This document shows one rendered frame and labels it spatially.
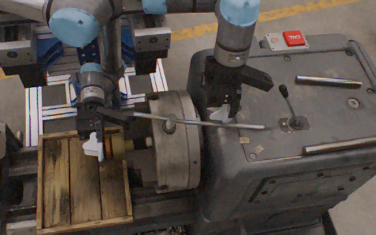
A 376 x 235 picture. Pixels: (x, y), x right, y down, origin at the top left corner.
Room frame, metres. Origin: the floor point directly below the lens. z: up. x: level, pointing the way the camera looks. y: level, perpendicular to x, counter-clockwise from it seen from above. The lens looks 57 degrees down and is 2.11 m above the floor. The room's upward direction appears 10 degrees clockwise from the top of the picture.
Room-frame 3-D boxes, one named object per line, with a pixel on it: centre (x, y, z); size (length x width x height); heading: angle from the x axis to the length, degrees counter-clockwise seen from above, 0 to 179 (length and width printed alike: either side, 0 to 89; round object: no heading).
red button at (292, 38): (0.92, -0.29, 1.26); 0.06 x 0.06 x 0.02; 19
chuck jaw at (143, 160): (0.45, 0.10, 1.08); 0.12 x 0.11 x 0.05; 20
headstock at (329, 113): (0.71, -0.32, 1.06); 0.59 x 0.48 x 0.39; 109
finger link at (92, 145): (0.49, 0.27, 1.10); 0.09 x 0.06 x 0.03; 18
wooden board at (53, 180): (0.47, 0.32, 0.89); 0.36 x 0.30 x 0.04; 19
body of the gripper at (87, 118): (0.59, 0.31, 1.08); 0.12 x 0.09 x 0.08; 18
